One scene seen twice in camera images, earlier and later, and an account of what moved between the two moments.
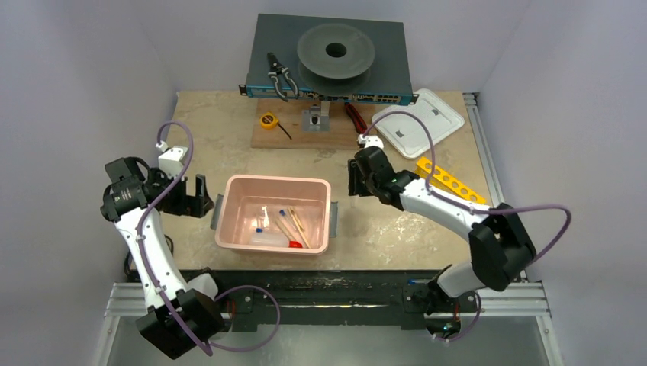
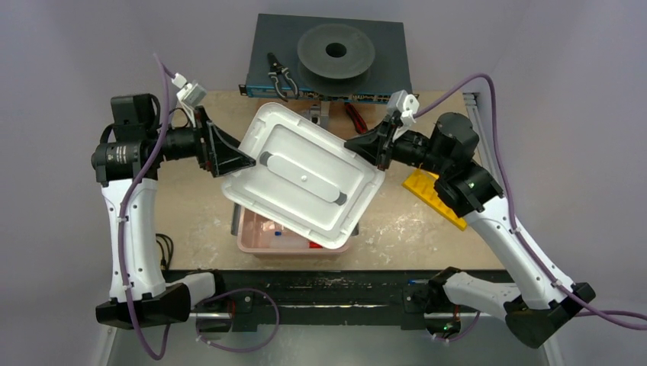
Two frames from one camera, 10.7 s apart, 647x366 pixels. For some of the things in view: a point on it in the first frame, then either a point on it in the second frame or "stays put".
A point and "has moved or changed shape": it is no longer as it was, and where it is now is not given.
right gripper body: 362,174 to 385,146
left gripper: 189,205 to 217,151
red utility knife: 358,122 stays put
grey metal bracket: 317,118 stays put
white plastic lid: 407,135 to 305,177
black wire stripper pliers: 275,69 stays put
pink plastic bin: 274,213 has moved or changed shape
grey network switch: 279,34 stays put
